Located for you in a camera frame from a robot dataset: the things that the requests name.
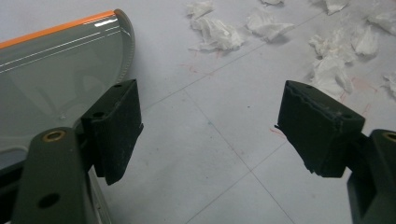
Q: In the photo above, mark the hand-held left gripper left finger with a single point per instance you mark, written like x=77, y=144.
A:
x=113, y=133

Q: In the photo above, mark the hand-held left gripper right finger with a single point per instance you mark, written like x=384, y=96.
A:
x=317, y=133

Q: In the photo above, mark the white tissues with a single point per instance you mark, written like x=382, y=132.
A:
x=218, y=34

